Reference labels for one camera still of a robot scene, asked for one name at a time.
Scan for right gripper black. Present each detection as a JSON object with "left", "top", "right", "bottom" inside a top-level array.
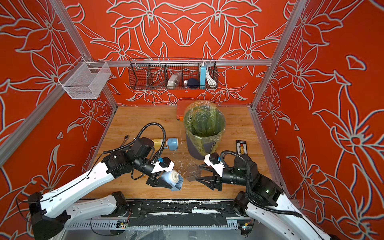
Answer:
[{"left": 196, "top": 163, "right": 251, "bottom": 193}]

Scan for metal spoon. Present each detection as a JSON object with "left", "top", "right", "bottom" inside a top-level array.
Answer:
[{"left": 121, "top": 135, "right": 130, "bottom": 147}]

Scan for blue sharpener back row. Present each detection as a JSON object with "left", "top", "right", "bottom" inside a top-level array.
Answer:
[{"left": 166, "top": 138, "right": 179, "bottom": 151}]

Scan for white cable in basket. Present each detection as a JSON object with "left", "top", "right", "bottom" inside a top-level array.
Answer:
[{"left": 205, "top": 68, "right": 217, "bottom": 89}]

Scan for silver packet in basket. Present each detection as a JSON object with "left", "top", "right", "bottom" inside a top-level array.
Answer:
[{"left": 167, "top": 72, "right": 182, "bottom": 90}]

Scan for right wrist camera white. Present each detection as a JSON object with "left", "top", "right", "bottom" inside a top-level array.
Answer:
[{"left": 204, "top": 153, "right": 225, "bottom": 177}]

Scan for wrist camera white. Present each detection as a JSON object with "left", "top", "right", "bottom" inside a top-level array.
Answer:
[
  {"left": 152, "top": 157, "right": 175, "bottom": 174},
  {"left": 204, "top": 153, "right": 225, "bottom": 177}
]

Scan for yellow-green plastic bin liner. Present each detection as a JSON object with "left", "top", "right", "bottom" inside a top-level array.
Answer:
[{"left": 183, "top": 100, "right": 226, "bottom": 139}]

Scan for light blue box in basket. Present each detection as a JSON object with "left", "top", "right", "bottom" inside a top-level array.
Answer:
[{"left": 199, "top": 64, "right": 207, "bottom": 89}]

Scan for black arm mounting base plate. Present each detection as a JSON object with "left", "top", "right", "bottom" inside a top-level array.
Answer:
[{"left": 101, "top": 198, "right": 261, "bottom": 228}]

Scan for clear sharpener shavings tray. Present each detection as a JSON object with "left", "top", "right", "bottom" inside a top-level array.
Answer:
[{"left": 185, "top": 164, "right": 202, "bottom": 182}]

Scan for orange tool case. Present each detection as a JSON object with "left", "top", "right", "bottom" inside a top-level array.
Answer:
[{"left": 176, "top": 100, "right": 195, "bottom": 121}]

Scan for black connector board yellow plugs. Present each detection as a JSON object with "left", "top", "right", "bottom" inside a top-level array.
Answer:
[{"left": 236, "top": 140, "right": 248, "bottom": 155}]

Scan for yellow sharpener back row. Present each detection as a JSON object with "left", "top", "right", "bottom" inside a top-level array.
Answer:
[{"left": 152, "top": 138, "right": 163, "bottom": 148}]

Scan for black wire wall basket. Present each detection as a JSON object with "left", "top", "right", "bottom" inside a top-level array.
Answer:
[{"left": 128, "top": 58, "right": 219, "bottom": 90}]

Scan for white slotted cable duct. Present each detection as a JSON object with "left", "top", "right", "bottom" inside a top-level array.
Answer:
[{"left": 66, "top": 218, "right": 247, "bottom": 231}]

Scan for dark grey garbage bin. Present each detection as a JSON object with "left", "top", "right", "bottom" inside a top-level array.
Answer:
[{"left": 186, "top": 134, "right": 221, "bottom": 160}]

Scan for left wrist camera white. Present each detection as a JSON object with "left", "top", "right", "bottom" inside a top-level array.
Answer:
[{"left": 152, "top": 157, "right": 175, "bottom": 174}]

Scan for dark blue round object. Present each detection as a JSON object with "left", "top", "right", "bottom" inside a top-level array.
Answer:
[{"left": 187, "top": 78, "right": 200, "bottom": 89}]

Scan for clear plastic wall bin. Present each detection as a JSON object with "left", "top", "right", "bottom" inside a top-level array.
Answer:
[{"left": 60, "top": 62, "right": 111, "bottom": 100}]

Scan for light blue sharpener front row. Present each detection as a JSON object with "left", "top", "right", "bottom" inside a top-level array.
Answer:
[{"left": 160, "top": 170, "right": 184, "bottom": 191}]

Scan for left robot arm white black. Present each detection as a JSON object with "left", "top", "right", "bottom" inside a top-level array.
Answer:
[{"left": 26, "top": 123, "right": 175, "bottom": 240}]

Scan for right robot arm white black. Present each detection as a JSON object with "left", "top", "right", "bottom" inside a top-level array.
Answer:
[{"left": 196, "top": 151, "right": 338, "bottom": 240}]

